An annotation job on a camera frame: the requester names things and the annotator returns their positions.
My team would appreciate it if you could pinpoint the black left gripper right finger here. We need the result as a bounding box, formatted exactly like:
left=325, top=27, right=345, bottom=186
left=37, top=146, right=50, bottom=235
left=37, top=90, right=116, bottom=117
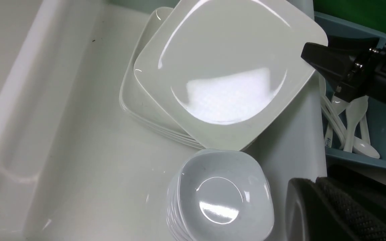
left=315, top=177, right=386, bottom=241

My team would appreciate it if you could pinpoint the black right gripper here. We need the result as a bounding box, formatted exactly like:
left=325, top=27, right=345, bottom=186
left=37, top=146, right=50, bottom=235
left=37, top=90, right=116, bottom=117
left=301, top=37, right=386, bottom=104

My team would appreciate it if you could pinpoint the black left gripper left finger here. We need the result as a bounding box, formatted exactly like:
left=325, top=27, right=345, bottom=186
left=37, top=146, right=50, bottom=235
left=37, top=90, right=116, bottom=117
left=285, top=178, right=360, bottom=241

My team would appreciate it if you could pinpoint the large white square plate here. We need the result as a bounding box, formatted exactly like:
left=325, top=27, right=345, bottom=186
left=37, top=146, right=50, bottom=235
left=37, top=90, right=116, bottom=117
left=133, top=0, right=328, bottom=151

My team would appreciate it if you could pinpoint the green cloth backdrop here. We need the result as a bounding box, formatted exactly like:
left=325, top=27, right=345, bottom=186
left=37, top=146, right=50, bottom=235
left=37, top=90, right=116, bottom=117
left=313, top=0, right=386, bottom=34

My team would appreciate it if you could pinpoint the teal plastic bin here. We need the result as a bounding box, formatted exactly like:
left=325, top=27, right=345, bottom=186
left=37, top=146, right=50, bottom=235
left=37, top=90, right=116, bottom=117
left=315, top=12, right=386, bottom=169

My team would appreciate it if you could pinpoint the stack of white bowls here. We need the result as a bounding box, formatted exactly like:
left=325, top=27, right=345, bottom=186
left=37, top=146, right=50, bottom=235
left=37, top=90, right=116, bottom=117
left=166, top=149, right=275, bottom=241

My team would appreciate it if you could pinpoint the large white plastic tub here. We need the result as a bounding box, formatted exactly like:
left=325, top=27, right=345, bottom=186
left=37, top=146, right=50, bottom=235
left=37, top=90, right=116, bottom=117
left=0, top=0, right=327, bottom=241

